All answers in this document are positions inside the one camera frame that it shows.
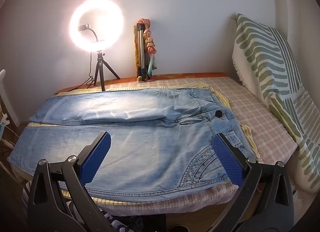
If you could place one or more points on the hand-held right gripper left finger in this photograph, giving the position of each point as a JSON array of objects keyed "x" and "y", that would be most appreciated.
[{"x": 96, "y": 157}]

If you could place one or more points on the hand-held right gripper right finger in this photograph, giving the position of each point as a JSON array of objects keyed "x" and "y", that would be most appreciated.
[{"x": 227, "y": 162}]

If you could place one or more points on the light blue denim pants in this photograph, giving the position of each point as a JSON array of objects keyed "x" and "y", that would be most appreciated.
[{"x": 150, "y": 152}]

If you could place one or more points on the yellow striped bed sheet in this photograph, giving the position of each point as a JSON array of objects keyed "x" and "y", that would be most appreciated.
[{"x": 262, "y": 112}]

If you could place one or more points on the small black tripod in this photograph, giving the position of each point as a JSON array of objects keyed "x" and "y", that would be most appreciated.
[{"x": 99, "y": 64}]

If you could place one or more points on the orange patterned cloth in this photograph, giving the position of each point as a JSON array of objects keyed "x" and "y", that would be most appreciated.
[{"x": 190, "y": 75}]

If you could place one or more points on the green patterned pillow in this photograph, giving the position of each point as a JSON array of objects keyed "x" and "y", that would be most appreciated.
[{"x": 270, "y": 67}]

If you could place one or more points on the mustard patterned cloth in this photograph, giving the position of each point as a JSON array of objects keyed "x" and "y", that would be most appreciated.
[{"x": 136, "y": 59}]

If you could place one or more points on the folded silver tripod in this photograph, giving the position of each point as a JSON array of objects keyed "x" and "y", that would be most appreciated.
[{"x": 141, "y": 47}]

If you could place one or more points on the black gooseneck phone holder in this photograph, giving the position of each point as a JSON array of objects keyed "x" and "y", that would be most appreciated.
[{"x": 94, "y": 35}]

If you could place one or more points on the folded tripod with cloth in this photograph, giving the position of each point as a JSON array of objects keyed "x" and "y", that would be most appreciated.
[{"x": 151, "y": 47}]

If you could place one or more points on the white plastic chair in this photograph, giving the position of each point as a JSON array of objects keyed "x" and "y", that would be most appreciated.
[{"x": 2, "y": 77}]

